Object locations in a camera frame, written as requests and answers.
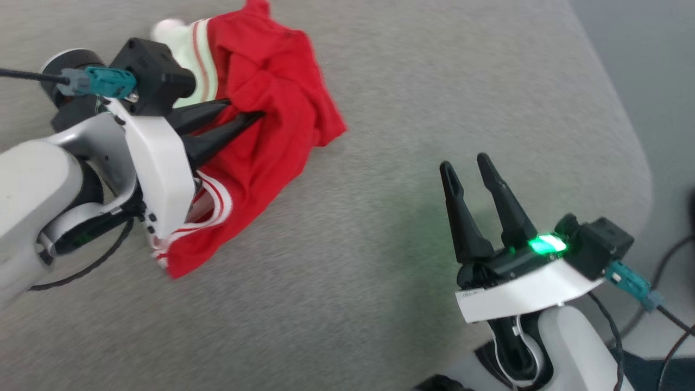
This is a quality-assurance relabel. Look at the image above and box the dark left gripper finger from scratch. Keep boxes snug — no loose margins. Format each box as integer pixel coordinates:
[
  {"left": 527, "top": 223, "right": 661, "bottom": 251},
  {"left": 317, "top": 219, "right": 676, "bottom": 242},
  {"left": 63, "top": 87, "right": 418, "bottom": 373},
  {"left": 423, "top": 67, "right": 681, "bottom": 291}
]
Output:
[
  {"left": 182, "top": 111, "right": 266, "bottom": 170},
  {"left": 166, "top": 99, "right": 232, "bottom": 136}
]

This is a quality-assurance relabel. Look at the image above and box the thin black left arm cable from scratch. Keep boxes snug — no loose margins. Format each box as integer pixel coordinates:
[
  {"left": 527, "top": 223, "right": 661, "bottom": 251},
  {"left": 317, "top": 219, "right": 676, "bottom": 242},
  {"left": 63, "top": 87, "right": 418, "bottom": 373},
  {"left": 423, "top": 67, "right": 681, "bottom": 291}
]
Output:
[{"left": 27, "top": 215, "right": 136, "bottom": 292}]

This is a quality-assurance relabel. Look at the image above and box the black floor cable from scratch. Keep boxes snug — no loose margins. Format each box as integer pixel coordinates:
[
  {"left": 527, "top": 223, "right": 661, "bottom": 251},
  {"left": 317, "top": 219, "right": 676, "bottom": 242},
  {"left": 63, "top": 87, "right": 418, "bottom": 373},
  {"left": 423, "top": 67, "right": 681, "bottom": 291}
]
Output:
[{"left": 608, "top": 234, "right": 695, "bottom": 348}]

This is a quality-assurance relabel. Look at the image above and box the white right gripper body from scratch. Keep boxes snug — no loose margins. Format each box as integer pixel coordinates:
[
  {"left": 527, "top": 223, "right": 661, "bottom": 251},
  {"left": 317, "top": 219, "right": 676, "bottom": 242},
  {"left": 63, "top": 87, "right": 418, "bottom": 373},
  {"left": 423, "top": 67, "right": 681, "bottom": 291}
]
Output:
[{"left": 455, "top": 232, "right": 606, "bottom": 324}]

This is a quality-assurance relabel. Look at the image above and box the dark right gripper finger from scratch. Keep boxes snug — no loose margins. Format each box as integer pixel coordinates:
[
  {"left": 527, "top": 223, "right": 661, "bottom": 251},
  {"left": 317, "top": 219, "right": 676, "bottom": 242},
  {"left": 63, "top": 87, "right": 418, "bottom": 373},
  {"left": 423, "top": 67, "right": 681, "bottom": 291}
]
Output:
[
  {"left": 439, "top": 161, "right": 496, "bottom": 267},
  {"left": 476, "top": 153, "right": 539, "bottom": 251}
]

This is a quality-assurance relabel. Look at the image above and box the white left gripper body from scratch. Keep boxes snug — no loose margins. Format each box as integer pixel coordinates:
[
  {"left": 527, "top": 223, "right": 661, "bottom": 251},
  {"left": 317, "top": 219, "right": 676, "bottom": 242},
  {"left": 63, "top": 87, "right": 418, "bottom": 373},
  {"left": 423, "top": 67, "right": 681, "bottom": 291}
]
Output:
[{"left": 106, "top": 98, "right": 197, "bottom": 242}]

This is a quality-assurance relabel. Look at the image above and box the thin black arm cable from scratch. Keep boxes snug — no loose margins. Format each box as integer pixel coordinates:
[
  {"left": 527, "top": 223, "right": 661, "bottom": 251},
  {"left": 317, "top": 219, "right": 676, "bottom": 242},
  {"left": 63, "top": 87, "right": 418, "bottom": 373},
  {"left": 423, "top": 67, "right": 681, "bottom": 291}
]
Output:
[
  {"left": 27, "top": 215, "right": 136, "bottom": 292},
  {"left": 587, "top": 292, "right": 625, "bottom": 391}
]

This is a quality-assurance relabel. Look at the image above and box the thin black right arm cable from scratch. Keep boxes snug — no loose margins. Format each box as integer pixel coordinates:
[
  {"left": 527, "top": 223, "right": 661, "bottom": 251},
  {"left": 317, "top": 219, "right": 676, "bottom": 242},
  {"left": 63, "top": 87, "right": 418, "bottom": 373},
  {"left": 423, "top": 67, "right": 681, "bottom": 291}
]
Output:
[{"left": 587, "top": 292, "right": 625, "bottom": 391}]

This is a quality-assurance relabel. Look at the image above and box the red white sleeveless jersey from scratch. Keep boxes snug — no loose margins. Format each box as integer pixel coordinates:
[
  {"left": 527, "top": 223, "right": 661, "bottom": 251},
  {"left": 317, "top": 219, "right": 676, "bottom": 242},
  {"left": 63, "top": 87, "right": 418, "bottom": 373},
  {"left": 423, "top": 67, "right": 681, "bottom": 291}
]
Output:
[{"left": 149, "top": 0, "right": 348, "bottom": 280}]

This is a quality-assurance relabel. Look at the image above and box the left camera cable teal plug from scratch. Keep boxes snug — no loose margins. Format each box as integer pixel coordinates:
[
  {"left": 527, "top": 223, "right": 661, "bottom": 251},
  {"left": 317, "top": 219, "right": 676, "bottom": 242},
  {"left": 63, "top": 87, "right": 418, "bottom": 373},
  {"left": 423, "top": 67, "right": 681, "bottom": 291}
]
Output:
[{"left": 0, "top": 65, "right": 137, "bottom": 101}]

